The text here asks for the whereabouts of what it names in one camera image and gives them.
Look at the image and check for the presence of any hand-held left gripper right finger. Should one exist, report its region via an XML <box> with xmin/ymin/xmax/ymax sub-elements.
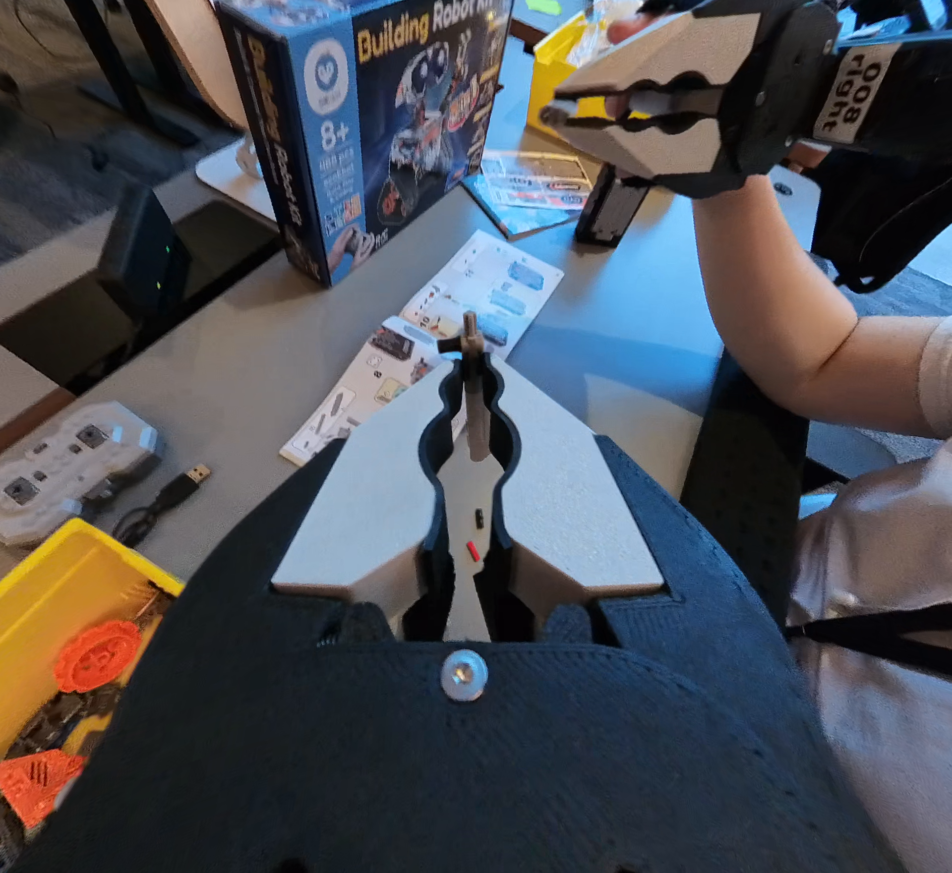
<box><xmin>476</xmin><ymin>354</ymin><xmax>665</xmax><ymax>642</ymax></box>

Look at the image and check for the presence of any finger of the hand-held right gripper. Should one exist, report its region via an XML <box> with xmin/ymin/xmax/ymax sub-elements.
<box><xmin>541</xmin><ymin>100</ymin><xmax>728</xmax><ymax>184</ymax></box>
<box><xmin>552</xmin><ymin>10</ymin><xmax>763</xmax><ymax>102</ymax></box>

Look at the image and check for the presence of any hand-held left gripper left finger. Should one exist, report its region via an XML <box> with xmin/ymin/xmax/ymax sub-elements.
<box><xmin>271</xmin><ymin>358</ymin><xmax>456</xmax><ymax>640</ymax></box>

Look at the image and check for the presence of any grey beam with black pin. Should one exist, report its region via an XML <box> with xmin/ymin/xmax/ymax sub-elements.
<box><xmin>439</xmin><ymin>311</ymin><xmax>495</xmax><ymax>463</ymax></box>

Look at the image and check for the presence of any person's right forearm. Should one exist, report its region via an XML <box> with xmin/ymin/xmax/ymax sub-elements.
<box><xmin>690</xmin><ymin>173</ymin><xmax>952</xmax><ymax>440</ymax></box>

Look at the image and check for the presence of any grey desk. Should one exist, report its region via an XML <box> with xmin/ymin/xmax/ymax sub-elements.
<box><xmin>0</xmin><ymin>40</ymin><xmax>824</xmax><ymax>642</ymax></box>

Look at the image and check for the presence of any black battery block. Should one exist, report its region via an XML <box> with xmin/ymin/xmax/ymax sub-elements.
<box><xmin>573</xmin><ymin>161</ymin><xmax>653</xmax><ymax>250</ymax></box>

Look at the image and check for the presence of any clear plastic bag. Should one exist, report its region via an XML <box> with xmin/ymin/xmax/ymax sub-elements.
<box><xmin>568</xmin><ymin>0</ymin><xmax>645</xmax><ymax>68</ymax></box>

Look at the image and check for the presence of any yellow bin with plastic bag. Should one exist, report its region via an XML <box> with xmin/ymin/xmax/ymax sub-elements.
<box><xmin>526</xmin><ymin>9</ymin><xmax>657</xmax><ymax>142</ymax></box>

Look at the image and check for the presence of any blue booklet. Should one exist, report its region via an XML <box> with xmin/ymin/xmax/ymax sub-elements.
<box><xmin>461</xmin><ymin>173</ymin><xmax>590</xmax><ymax>242</ymax></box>

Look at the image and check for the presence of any open instruction booklet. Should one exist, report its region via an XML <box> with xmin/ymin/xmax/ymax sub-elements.
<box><xmin>280</xmin><ymin>229</ymin><xmax>565</xmax><ymax>468</ymax></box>

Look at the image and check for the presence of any blue robot kit box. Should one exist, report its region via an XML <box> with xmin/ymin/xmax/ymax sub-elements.
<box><xmin>214</xmin><ymin>0</ymin><xmax>526</xmax><ymax>289</ymax></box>

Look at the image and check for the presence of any grey remote controller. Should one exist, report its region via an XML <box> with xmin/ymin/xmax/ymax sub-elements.
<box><xmin>0</xmin><ymin>400</ymin><xmax>164</xmax><ymax>547</ymax></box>

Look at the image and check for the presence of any orange gear wheel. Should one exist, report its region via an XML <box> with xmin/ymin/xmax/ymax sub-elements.
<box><xmin>53</xmin><ymin>619</ymin><xmax>143</xmax><ymax>693</ymax></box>

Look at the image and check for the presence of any yellow bin with building parts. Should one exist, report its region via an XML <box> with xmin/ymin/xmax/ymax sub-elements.
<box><xmin>0</xmin><ymin>516</ymin><xmax>186</xmax><ymax>873</ymax></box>

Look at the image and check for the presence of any person's pale shirt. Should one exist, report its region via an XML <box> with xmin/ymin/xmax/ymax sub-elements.
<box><xmin>784</xmin><ymin>314</ymin><xmax>952</xmax><ymax>873</ymax></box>

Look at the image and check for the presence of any black power box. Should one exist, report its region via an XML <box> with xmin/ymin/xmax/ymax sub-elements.
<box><xmin>99</xmin><ymin>183</ymin><xmax>192</xmax><ymax>318</ymax></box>

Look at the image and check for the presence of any white stand base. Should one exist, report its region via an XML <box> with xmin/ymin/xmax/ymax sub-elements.
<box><xmin>195</xmin><ymin>135</ymin><xmax>289</xmax><ymax>229</ymax></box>

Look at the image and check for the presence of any pile of dark building parts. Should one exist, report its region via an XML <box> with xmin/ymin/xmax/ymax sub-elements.
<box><xmin>0</xmin><ymin>583</ymin><xmax>176</xmax><ymax>873</ymax></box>

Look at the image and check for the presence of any orange triangular panel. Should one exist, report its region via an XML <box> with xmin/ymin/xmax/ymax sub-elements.
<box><xmin>0</xmin><ymin>749</ymin><xmax>88</xmax><ymax>831</ymax></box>

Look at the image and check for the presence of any wooden board with colourful picture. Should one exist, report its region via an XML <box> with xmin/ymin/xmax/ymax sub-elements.
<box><xmin>95</xmin><ymin>0</ymin><xmax>407</xmax><ymax>132</ymax></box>

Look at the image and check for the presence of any black usb cable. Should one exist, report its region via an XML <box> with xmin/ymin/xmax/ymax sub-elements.
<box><xmin>112</xmin><ymin>463</ymin><xmax>212</xmax><ymax>548</ymax></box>

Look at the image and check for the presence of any black strap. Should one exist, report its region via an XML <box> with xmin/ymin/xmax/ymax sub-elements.
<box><xmin>783</xmin><ymin>607</ymin><xmax>952</xmax><ymax>660</ymax></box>

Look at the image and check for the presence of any black table frame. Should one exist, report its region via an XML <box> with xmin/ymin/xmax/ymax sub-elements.
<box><xmin>21</xmin><ymin>0</ymin><xmax>203</xmax><ymax>147</ymax></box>

